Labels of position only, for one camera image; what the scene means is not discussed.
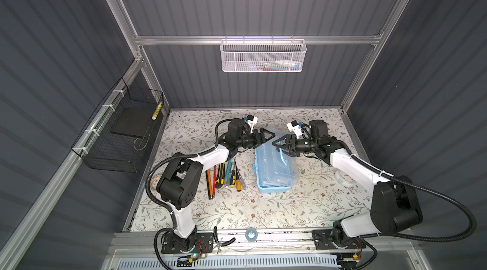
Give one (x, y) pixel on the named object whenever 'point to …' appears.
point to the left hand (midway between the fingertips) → (273, 137)
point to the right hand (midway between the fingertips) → (277, 148)
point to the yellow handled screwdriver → (238, 184)
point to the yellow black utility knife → (220, 175)
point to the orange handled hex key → (209, 184)
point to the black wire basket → (113, 139)
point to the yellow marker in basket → (157, 110)
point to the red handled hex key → (214, 181)
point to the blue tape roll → (251, 234)
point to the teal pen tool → (228, 170)
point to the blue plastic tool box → (275, 170)
